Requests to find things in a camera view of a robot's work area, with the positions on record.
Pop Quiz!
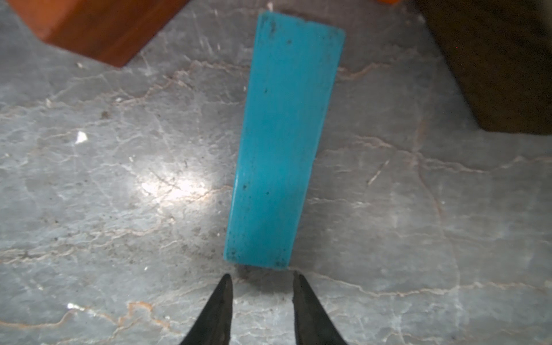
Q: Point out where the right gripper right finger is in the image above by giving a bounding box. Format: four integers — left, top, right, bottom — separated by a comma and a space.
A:
293, 271, 347, 345

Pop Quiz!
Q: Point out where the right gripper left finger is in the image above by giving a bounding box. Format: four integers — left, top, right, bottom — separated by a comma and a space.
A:
180, 273, 233, 345

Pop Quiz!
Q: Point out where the teal block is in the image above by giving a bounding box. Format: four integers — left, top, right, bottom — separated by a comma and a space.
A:
224, 11, 345, 270

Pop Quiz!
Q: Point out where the reddish brown wedge block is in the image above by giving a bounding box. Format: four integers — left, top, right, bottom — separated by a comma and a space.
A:
8, 0, 189, 68

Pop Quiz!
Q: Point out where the dark brown wedge block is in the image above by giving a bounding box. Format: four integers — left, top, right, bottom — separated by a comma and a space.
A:
416, 0, 551, 135

